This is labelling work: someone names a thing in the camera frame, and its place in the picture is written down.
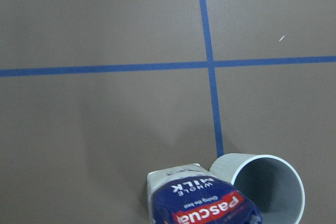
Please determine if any blue Pascual milk carton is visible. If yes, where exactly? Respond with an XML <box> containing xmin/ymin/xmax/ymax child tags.
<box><xmin>147</xmin><ymin>164</ymin><xmax>263</xmax><ymax>223</ymax></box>

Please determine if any white HOME mug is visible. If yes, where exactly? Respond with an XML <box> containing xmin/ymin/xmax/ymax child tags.
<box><xmin>209</xmin><ymin>153</ymin><xmax>306</xmax><ymax>223</ymax></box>

